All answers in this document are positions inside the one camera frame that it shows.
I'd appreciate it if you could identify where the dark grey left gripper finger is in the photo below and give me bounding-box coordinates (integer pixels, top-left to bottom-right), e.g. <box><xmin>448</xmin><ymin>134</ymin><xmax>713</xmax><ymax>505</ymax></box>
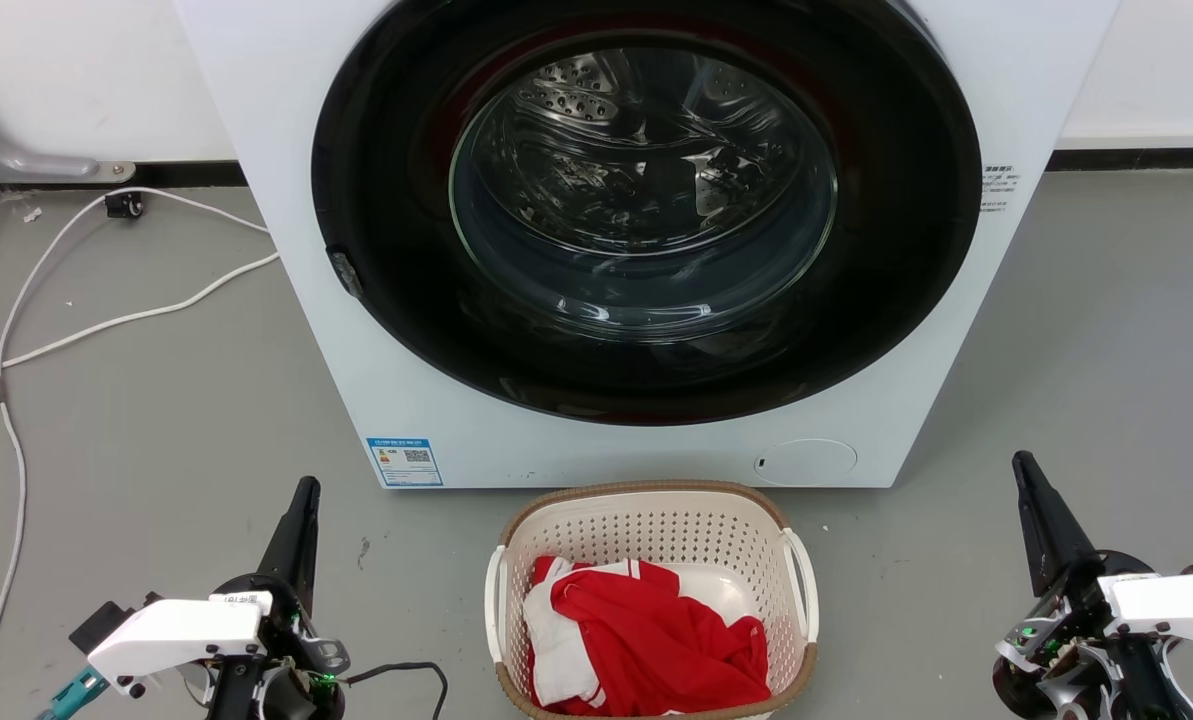
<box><xmin>256</xmin><ymin>476</ymin><xmax>322</xmax><ymax>613</ymax></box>

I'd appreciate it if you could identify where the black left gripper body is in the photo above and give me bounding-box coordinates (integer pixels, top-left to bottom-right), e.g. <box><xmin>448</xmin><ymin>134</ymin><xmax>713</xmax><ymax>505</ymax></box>
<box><xmin>206</xmin><ymin>574</ymin><xmax>350</xmax><ymax>720</ymax></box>

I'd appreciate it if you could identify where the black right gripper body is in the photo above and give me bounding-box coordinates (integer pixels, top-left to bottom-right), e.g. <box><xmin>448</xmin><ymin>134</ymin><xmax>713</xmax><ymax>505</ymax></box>
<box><xmin>991</xmin><ymin>550</ymin><xmax>1193</xmax><ymax>720</ymax></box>

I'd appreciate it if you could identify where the red and white garment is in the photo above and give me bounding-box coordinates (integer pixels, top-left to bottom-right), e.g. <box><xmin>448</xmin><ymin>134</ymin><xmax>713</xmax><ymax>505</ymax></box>
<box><xmin>523</xmin><ymin>556</ymin><xmax>772</xmax><ymax>717</ymax></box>

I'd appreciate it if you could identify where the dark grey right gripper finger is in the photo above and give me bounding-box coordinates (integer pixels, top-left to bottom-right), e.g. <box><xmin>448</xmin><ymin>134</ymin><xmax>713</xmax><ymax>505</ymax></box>
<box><xmin>1012</xmin><ymin>450</ymin><xmax>1098</xmax><ymax>599</ymax></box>

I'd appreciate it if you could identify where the white front-load washing machine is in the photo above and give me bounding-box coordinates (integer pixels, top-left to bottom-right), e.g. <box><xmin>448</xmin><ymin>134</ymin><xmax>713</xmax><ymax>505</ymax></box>
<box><xmin>174</xmin><ymin>0</ymin><xmax>1123</xmax><ymax>491</ymax></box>

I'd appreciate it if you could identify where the white cable with grey band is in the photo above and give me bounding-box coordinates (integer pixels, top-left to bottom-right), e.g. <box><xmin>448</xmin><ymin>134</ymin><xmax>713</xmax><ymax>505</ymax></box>
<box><xmin>0</xmin><ymin>187</ymin><xmax>271</xmax><ymax>716</ymax></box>

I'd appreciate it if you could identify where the steel washing drum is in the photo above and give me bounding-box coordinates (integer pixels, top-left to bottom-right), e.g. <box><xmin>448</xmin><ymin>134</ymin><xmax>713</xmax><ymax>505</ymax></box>
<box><xmin>449</xmin><ymin>45</ymin><xmax>839</xmax><ymax>346</ymax></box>

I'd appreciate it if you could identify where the small text sticker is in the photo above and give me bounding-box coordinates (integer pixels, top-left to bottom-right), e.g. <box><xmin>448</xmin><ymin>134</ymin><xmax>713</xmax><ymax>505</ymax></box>
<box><xmin>979</xmin><ymin>165</ymin><xmax>1020</xmax><ymax>213</ymax></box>

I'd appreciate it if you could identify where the round white filter cover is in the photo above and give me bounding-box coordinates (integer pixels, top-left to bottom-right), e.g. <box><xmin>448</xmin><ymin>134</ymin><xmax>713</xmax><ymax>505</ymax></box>
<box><xmin>753</xmin><ymin>438</ymin><xmax>859</xmax><ymax>488</ymax></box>

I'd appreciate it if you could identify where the blue energy label sticker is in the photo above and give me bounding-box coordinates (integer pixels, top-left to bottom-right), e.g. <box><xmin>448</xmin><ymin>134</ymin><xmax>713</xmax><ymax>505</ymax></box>
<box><xmin>366</xmin><ymin>436</ymin><xmax>444</xmax><ymax>488</ymax></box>

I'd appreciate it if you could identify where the black round washer door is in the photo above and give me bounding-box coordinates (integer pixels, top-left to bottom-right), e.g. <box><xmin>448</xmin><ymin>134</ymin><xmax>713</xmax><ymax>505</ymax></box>
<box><xmin>311</xmin><ymin>0</ymin><xmax>984</xmax><ymax>427</ymax></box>

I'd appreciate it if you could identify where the teal connector piece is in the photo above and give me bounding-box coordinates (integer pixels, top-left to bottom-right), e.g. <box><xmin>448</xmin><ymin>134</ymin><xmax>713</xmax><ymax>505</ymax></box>
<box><xmin>36</xmin><ymin>665</ymin><xmax>113</xmax><ymax>720</ymax></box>

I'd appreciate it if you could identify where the cream perforated laundry basket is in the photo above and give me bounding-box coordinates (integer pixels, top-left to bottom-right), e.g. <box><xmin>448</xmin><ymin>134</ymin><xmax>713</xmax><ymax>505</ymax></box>
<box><xmin>484</xmin><ymin>480</ymin><xmax>820</xmax><ymax>720</ymax></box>

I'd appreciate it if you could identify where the plain white cable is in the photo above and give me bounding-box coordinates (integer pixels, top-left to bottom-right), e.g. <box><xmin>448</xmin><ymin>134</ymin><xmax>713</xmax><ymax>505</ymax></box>
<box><xmin>0</xmin><ymin>252</ymin><xmax>281</xmax><ymax>385</ymax></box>

